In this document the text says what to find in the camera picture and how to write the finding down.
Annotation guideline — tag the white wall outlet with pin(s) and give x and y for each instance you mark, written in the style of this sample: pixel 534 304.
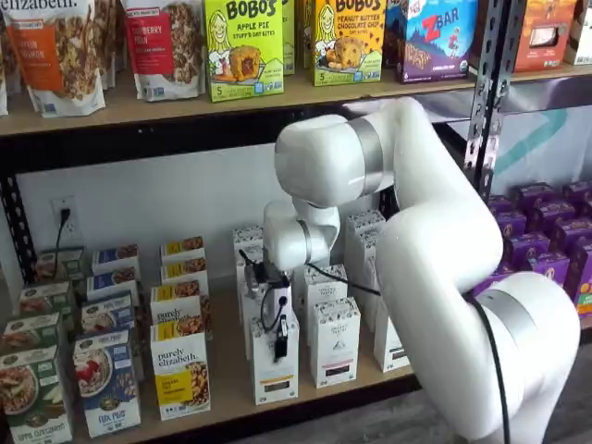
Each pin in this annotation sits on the white wall outlet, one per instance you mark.
pixel 71 229

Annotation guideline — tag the white yellow purely elizabeth box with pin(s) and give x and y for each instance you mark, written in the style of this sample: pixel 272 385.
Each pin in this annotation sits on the white yellow purely elizabeth box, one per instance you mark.
pixel 182 247
pixel 185 267
pixel 176 310
pixel 178 370

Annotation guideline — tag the purple Annie's snack box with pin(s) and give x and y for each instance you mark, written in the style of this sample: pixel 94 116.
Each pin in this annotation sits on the purple Annie's snack box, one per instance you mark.
pixel 501 204
pixel 536 192
pixel 511 222
pixel 578 189
pixel 488 283
pixel 571 231
pixel 550 213
pixel 548 273
pixel 527 247
pixel 580 263
pixel 586 208

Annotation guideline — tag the orange Annie's snack box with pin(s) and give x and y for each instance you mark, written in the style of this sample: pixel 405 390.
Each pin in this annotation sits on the orange Annie's snack box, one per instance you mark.
pixel 585 296

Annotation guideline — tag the black metal shelf rack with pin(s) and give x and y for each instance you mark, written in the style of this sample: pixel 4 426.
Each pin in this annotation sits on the black metal shelf rack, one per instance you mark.
pixel 546 92
pixel 139 148

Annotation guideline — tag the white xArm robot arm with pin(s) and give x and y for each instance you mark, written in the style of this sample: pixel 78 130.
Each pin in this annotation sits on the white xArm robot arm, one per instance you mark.
pixel 439 254

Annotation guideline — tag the green Bobo's apple pie box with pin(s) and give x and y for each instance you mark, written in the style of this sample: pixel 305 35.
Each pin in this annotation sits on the green Bobo's apple pie box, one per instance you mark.
pixel 288 28
pixel 242 51

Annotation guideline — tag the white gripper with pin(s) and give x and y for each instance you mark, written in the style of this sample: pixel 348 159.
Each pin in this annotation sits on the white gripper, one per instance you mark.
pixel 277 296

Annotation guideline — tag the white snack box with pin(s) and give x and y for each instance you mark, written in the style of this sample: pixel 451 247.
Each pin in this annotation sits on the white snack box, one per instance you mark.
pixel 583 37

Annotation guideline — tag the blue ZBar snack box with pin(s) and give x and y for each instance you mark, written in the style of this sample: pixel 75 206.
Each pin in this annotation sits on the blue ZBar snack box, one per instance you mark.
pixel 435 41

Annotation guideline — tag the wooden shelf board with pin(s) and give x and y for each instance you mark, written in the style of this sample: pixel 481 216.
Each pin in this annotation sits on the wooden shelf board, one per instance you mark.
pixel 226 370
pixel 546 74
pixel 139 115

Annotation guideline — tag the white tea box pink strip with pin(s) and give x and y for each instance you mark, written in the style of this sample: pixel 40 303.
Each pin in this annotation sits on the white tea box pink strip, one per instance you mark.
pixel 333 351
pixel 324 287

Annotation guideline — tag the white tea box dark strip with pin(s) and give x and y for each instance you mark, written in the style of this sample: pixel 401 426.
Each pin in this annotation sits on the white tea box dark strip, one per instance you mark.
pixel 367 310
pixel 386 351
pixel 367 245
pixel 363 219

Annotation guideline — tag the red purely elizabeth granola bag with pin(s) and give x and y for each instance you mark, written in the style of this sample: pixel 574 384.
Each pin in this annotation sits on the red purely elizabeth granola bag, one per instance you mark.
pixel 162 46

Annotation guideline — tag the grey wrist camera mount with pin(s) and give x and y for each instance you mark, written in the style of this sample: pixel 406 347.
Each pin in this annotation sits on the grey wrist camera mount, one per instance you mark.
pixel 253 277

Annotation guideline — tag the orange purely elizabeth granola bag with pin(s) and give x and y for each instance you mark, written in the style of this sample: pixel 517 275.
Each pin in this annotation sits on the orange purely elizabeth granola bag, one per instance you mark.
pixel 55 55
pixel 111 37

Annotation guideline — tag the green Nature's Path oatmeal box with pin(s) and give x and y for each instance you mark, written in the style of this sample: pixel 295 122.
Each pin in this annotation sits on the green Nature's Path oatmeal box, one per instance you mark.
pixel 60 263
pixel 32 402
pixel 30 330
pixel 44 300

